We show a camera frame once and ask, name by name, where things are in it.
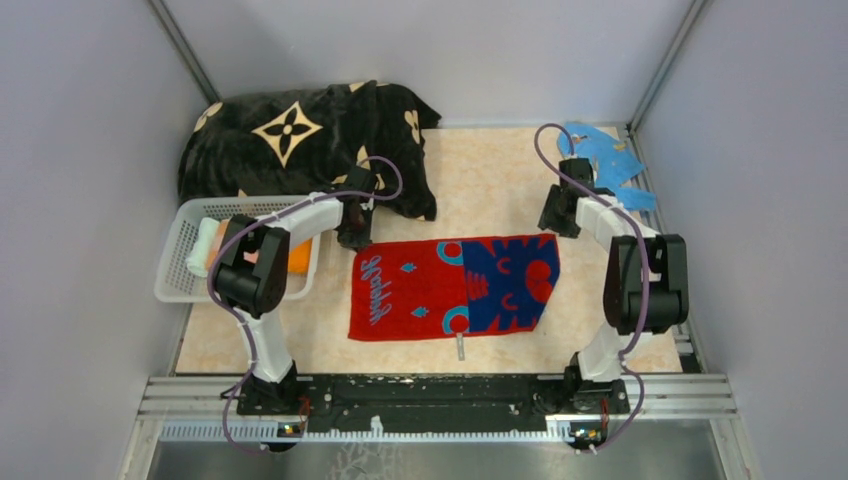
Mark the orange towel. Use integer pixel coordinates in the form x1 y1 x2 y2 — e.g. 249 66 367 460
287 240 312 275
205 219 230 272

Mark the red blue cloth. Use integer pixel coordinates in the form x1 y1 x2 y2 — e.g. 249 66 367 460
348 234 560 342

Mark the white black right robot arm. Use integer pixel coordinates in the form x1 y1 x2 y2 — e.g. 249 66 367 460
539 158 689 412

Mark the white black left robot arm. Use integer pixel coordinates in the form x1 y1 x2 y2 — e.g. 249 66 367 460
207 165 378 414

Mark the blue patterned towel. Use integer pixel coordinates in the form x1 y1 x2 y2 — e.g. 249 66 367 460
557 122 657 212

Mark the black floral blanket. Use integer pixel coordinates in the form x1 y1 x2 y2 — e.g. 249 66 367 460
176 80 441 221

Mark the rolled pink panda towel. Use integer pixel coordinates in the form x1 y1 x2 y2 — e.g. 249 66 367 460
243 251 259 264

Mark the rolled orange towel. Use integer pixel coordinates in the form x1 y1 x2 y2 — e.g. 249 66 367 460
205 219 230 272

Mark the rolled white green towel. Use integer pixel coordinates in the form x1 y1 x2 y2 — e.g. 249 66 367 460
185 217 220 278

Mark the white plastic basket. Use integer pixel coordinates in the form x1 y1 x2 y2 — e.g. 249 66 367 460
154 195 304 303

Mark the aluminium frame rail right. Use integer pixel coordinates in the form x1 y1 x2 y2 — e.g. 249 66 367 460
622 123 705 373

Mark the aluminium frame rail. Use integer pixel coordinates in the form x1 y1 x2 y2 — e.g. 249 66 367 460
159 414 601 444
622 123 705 373

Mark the aluminium frame rail front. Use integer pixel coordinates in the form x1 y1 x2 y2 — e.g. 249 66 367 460
159 414 601 444

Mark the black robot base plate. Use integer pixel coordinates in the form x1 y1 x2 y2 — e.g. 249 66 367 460
236 372 631 433

